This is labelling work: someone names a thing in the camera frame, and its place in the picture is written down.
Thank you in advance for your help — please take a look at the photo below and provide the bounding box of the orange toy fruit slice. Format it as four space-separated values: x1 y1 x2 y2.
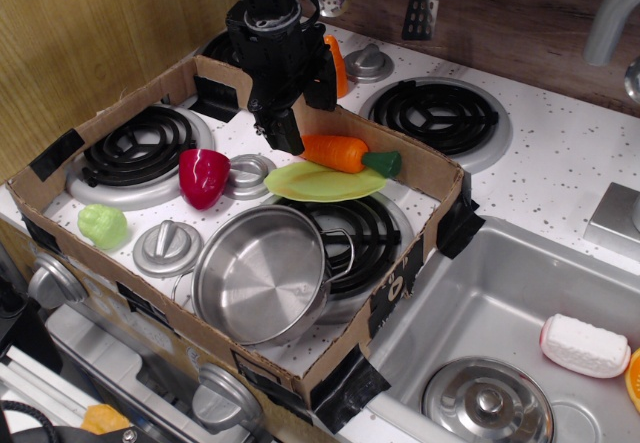
625 349 640 410

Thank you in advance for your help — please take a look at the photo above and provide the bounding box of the silver knob back stovetop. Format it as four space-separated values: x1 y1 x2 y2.
344 43 395 83

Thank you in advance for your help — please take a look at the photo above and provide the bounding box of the oven knob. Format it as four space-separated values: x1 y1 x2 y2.
28 252 88 310
191 363 263 434

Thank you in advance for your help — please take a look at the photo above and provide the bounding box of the grey faucet base block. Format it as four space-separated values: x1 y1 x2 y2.
584 182 639 261

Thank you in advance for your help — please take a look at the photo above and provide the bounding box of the red toy pepper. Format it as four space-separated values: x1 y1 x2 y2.
179 149 231 211

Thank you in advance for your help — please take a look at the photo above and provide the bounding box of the silver faucet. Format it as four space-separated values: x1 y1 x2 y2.
582 0 639 114

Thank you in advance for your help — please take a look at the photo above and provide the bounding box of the orange toy carrot green top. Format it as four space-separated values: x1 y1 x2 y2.
298 135 403 178

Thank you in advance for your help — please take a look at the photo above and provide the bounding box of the silver knob front stovetop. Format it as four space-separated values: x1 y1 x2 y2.
132 220 203 278

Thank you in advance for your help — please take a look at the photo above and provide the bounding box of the steel pot lid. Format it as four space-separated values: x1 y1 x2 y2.
421 357 555 442

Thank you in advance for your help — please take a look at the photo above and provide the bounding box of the hanging metal spatula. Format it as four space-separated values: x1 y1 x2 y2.
401 0 440 41

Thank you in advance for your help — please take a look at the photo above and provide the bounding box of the front right stove burner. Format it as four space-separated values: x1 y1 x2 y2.
267 193 414 325

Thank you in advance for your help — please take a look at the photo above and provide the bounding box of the stainless steel pot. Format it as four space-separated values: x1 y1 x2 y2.
181 205 355 346

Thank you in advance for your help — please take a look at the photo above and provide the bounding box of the back right stove burner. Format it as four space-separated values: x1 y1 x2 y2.
359 77 513 174

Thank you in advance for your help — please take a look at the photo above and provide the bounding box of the cardboard fence with black tape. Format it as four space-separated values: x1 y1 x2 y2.
8 56 474 434

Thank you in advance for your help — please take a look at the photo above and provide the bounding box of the yellow orange toy piece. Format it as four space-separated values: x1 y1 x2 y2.
80 404 131 435

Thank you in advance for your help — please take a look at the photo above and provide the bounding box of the white red toy food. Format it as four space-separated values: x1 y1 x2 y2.
539 314 631 379

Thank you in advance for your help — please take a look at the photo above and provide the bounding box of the front left stove burner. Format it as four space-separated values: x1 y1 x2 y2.
66 104 215 211

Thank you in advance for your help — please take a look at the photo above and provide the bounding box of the silver knob ring centre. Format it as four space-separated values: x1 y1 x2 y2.
222 153 277 202

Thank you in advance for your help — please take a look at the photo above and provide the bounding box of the light green toy vegetable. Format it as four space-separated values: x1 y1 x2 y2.
77 204 128 250

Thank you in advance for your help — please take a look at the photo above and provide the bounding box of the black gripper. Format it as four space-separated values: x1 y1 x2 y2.
226 5 337 156

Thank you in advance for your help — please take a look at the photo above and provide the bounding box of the left oven knob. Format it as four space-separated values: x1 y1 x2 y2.
28 252 88 310

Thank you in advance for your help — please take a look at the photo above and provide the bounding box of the steel sink basin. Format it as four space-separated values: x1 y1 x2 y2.
369 218 639 442

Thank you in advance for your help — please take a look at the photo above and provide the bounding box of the silver knob stovetop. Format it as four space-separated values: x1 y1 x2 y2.
344 43 395 83
132 220 203 278

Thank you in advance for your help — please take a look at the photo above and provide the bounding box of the right oven knob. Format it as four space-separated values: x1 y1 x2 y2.
191 363 263 434

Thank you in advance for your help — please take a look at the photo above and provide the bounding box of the orange toy carrot cone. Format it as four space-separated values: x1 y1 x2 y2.
324 35 349 98

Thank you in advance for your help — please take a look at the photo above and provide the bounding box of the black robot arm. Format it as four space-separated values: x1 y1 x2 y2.
226 0 337 156

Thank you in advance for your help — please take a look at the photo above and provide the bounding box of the green plastic plate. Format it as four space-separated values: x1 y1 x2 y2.
264 161 387 203

